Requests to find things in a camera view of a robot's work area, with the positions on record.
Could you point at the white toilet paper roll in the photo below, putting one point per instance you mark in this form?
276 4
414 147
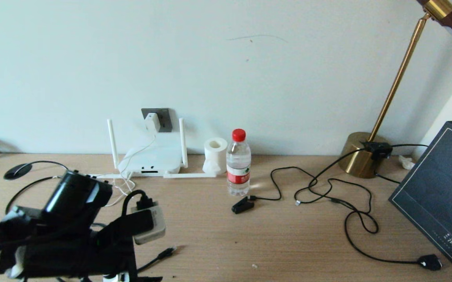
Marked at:
215 156

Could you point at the white router with antennas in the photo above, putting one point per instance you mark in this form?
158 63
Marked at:
149 160

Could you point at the black inline switch box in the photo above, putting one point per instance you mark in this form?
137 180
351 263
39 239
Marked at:
377 150

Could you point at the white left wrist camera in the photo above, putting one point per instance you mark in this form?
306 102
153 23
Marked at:
153 231

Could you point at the crumpled white tissue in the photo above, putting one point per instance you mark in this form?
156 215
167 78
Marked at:
406 162

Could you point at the grey wall socket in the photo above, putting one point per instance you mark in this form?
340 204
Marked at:
166 119

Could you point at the red-capped water bottle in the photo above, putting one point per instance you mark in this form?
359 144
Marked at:
238 172

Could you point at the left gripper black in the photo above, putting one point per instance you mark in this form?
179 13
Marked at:
73 254

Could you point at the brass desk lamp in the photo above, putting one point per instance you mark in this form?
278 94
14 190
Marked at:
360 156

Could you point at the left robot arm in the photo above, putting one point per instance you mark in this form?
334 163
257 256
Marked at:
73 196

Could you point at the white power adapter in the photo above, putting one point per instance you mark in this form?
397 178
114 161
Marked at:
152 122

